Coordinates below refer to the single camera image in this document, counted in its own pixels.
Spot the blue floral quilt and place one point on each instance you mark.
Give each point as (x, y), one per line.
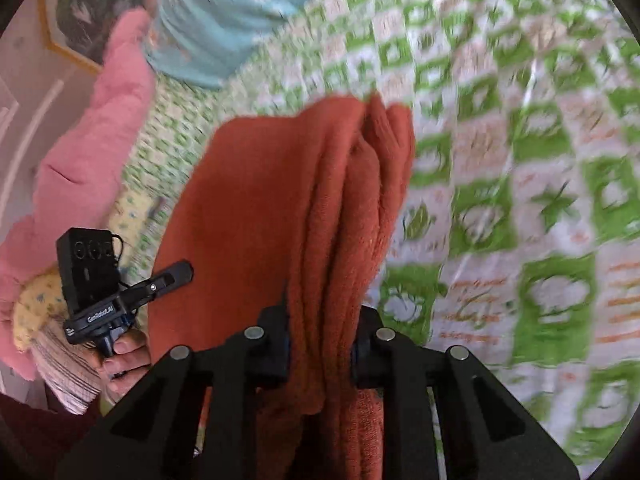
(215, 15)

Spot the plaid cloth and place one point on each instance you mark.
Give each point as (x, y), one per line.
(65, 375)

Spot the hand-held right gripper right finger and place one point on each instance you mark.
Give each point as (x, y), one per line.
(367, 360)

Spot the person's left hand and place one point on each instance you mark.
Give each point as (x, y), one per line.
(125, 365)

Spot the green checked printed pillow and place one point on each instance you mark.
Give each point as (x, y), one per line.
(170, 125)

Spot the person's dark red clothing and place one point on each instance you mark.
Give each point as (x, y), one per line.
(35, 435)

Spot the orange knitted sweater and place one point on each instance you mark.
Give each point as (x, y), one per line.
(250, 200)

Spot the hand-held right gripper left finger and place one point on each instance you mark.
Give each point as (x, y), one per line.
(272, 355)

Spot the yellow cartoon print pillow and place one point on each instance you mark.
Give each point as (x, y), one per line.
(37, 305)

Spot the pink blanket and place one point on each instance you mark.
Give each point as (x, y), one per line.
(75, 185)

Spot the gold framed picture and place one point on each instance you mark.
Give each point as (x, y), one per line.
(85, 10)

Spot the green checked printed bedsheet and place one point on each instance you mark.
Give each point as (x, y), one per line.
(500, 160)

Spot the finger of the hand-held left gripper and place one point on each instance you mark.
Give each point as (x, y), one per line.
(165, 280)

